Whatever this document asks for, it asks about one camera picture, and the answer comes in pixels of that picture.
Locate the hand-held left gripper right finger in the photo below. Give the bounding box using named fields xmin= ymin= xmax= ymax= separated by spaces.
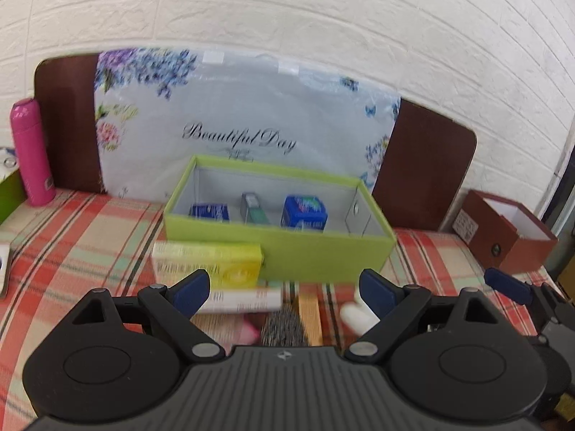
xmin=344 ymin=268 xmax=500 ymax=364

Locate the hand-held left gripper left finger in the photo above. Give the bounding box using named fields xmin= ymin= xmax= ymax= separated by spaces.
xmin=72 ymin=268 xmax=226 ymax=362

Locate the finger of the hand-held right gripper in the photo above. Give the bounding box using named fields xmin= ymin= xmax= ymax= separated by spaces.
xmin=484 ymin=267 xmax=533 ymax=306

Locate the white glove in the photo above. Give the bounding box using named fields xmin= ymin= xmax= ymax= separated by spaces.
xmin=340 ymin=287 xmax=382 ymax=337

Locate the pink sponge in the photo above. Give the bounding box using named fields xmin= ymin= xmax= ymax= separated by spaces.
xmin=241 ymin=314 xmax=262 ymax=347

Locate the large light green box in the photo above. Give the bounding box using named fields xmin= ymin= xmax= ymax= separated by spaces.
xmin=162 ymin=155 xmax=397 ymax=284

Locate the steel wool scourer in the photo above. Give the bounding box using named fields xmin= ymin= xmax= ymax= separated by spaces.
xmin=259 ymin=306 xmax=312 ymax=347

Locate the yellow white medicine box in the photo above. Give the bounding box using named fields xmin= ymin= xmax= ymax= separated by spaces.
xmin=152 ymin=241 xmax=265 ymax=290

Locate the brown cardboard box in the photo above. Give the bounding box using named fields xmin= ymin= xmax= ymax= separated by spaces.
xmin=462 ymin=190 xmax=558 ymax=274

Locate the orange white medicine box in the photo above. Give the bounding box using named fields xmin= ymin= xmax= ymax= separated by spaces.
xmin=198 ymin=288 xmax=283 ymax=314

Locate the golden brown box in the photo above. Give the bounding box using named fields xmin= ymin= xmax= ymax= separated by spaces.
xmin=299 ymin=294 xmax=324 ymax=346

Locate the small dark blue box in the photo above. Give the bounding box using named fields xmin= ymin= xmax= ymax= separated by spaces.
xmin=189 ymin=203 xmax=232 ymax=224

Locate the green grey tube box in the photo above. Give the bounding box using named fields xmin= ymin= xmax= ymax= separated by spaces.
xmin=240 ymin=192 xmax=271 ymax=225

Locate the blue printed box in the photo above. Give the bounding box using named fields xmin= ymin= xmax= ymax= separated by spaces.
xmin=281 ymin=195 xmax=328 ymax=232

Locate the plaid blanket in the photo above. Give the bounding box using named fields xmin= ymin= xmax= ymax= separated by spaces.
xmin=0 ymin=189 xmax=575 ymax=431

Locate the floral printed pillow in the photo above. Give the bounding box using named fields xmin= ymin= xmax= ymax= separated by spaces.
xmin=93 ymin=47 xmax=401 ymax=199

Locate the green box with packets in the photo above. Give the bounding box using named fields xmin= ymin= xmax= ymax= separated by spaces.
xmin=0 ymin=167 xmax=27 ymax=225

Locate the brown wooden headboard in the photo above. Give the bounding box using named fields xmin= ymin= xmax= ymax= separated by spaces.
xmin=33 ymin=53 xmax=478 ymax=234

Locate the pink thermos bottle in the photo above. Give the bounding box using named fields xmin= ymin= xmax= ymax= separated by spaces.
xmin=10 ymin=98 xmax=57 ymax=207

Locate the white wireless charger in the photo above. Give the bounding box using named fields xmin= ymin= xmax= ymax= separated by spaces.
xmin=0 ymin=245 xmax=12 ymax=299

